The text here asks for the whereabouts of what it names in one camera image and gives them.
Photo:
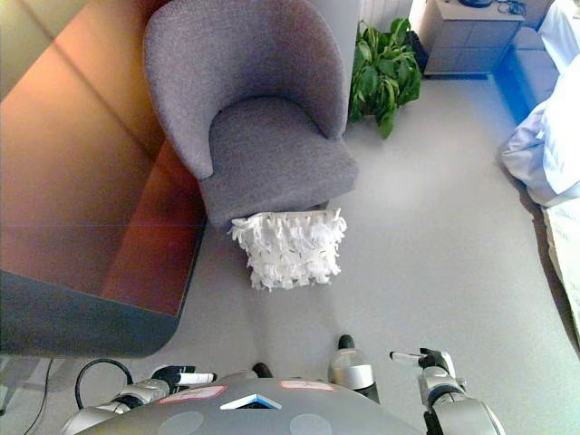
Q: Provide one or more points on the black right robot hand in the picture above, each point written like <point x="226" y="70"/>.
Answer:
<point x="437" y="360"/>

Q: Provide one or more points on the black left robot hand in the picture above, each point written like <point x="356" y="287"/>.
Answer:
<point x="179" y="376"/>

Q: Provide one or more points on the white fringed pillow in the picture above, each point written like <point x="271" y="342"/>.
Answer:
<point x="290" y="254"/>

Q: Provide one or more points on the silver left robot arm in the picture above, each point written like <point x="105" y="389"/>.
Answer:
<point x="136" y="394"/>

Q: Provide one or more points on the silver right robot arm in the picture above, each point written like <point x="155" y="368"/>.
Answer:
<point x="457" y="408"/>

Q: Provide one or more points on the silver robot torso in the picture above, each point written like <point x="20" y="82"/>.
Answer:
<point x="254" y="412"/>

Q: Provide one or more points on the silver left robot leg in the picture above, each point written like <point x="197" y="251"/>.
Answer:
<point x="263" y="370"/>

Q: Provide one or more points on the silver robot leg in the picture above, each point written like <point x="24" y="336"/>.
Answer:
<point x="351" y="371"/>
<point x="263" y="370"/>

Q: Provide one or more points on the silver right robot leg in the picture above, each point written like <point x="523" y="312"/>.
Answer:
<point x="351" y="371"/>

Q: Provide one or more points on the brown wooden desk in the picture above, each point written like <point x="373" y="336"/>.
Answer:
<point x="81" y="190"/>

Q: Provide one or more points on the white bed duvet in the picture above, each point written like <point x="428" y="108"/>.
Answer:
<point x="553" y="136"/>

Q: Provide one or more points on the grey fabric armchair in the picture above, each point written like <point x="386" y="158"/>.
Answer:
<point x="272" y="136"/>

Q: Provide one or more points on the green leafy houseplant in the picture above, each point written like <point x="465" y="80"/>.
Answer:
<point x="385" y="77"/>

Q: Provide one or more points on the blue upholstered bench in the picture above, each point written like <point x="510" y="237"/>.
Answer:
<point x="528" y="68"/>

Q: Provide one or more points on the dark plant pot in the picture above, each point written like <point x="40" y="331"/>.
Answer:
<point x="418" y="50"/>

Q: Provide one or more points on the grey drawer cabinet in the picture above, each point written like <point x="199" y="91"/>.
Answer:
<point x="471" y="41"/>

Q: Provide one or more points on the black object on cabinet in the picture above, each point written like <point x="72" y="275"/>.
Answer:
<point x="473" y="2"/>

